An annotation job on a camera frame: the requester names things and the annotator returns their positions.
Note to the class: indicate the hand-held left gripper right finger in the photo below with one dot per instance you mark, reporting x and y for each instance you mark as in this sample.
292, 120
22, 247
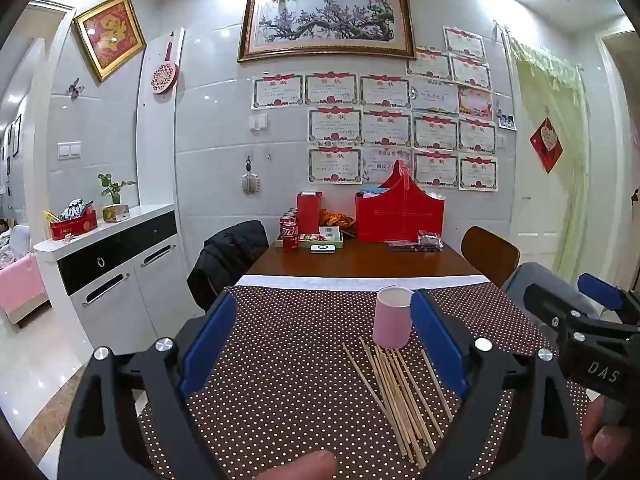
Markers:
437, 340

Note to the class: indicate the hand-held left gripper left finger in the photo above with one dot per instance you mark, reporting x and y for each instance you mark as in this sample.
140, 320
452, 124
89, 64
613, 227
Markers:
210, 340

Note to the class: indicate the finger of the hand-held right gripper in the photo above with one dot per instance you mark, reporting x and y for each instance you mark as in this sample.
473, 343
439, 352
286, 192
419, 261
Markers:
550, 305
600, 292

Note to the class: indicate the pink cup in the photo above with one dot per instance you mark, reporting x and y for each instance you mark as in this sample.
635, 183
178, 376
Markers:
390, 320

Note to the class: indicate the pile of wooden chopsticks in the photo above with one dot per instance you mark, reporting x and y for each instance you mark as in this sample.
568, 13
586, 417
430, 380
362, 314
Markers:
395, 400

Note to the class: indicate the person's right hand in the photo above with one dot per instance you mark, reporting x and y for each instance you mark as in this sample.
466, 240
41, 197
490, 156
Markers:
602, 435

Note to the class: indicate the person's left hand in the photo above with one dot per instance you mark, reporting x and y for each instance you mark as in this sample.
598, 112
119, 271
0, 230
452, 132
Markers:
305, 467

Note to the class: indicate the brown wooden chair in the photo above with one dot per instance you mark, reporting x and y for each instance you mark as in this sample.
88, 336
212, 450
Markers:
487, 252

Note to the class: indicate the black jacket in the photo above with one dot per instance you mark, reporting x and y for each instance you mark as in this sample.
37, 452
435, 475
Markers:
230, 260

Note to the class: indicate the brown polka dot tablecloth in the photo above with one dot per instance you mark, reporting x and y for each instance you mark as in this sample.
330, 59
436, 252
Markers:
300, 360

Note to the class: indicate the dark plastic packet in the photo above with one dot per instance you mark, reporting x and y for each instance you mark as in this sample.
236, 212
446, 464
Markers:
430, 241

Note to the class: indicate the flat clear packet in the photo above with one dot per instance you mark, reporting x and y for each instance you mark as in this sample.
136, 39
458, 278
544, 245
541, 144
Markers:
402, 245

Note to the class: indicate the white black cabinet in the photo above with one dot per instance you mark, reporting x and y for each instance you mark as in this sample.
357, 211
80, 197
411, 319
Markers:
115, 300

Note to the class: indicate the red soda can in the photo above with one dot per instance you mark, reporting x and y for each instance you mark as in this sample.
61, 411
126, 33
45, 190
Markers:
290, 240
286, 219

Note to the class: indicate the red gift bag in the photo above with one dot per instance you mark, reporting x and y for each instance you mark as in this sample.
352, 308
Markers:
400, 215

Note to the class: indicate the white flat device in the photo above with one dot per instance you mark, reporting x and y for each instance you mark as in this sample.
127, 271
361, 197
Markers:
323, 248

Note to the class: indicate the green white box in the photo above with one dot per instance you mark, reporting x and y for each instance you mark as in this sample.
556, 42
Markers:
325, 242

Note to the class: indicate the orange snack bag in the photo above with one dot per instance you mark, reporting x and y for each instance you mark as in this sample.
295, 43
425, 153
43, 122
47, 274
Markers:
337, 219

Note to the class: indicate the red diamond heart decoration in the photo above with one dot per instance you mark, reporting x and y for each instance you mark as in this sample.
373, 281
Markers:
546, 145

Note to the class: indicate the potted green plant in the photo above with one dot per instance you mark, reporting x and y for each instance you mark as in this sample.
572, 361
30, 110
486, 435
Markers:
116, 212

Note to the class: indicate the red box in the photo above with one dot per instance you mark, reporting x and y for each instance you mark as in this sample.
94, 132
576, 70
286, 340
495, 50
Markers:
308, 212

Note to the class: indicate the hanging grey brush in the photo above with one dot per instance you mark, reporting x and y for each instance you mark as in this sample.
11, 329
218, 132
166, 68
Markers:
249, 182

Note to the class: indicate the red tin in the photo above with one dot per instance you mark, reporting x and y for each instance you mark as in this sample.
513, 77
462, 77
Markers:
72, 229

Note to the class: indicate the pink sofa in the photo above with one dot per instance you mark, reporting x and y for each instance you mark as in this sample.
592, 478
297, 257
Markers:
22, 290

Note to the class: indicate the green curtain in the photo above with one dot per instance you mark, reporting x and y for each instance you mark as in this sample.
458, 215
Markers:
545, 90

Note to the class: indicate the group of award certificates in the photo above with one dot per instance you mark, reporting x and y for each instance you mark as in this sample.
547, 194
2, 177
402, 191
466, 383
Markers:
385, 130

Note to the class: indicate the round red white ornament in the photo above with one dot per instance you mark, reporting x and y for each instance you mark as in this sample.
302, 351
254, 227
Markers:
165, 77

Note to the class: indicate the gold framed red picture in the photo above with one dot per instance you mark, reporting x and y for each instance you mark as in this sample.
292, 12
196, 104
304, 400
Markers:
110, 37

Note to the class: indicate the framed plum blossom painting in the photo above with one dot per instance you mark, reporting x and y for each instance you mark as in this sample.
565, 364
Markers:
325, 22

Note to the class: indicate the small wall photo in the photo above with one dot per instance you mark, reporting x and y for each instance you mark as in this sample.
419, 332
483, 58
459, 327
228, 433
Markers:
506, 121

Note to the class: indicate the white wall switch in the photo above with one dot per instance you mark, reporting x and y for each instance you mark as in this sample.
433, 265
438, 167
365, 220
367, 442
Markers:
69, 150
258, 122

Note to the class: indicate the butterfly wall sticker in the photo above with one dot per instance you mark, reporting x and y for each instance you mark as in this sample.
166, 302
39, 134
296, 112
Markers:
76, 88

